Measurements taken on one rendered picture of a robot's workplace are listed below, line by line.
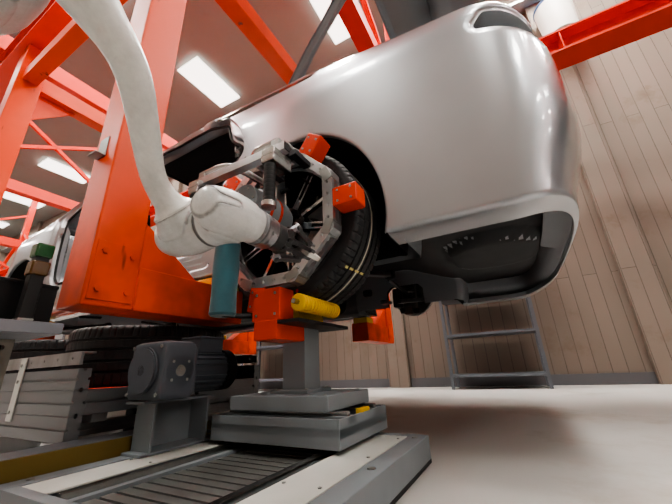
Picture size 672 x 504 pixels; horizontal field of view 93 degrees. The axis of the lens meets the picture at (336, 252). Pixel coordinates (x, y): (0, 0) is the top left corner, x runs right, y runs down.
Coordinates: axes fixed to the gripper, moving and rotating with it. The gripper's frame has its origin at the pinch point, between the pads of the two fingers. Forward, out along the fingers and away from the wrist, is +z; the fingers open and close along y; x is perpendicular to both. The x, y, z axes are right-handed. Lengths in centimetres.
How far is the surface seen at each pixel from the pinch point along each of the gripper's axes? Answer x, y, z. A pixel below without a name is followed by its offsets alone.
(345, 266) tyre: -2.8, 2.3, 16.1
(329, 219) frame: 6.0, 12.3, 4.6
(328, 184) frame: 15.7, 21.9, 4.9
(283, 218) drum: 23.7, 2.7, 4.6
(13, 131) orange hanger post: 287, -77, -23
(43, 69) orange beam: 305, -25, -24
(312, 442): -34, -41, 7
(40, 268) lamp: 37, -44, -45
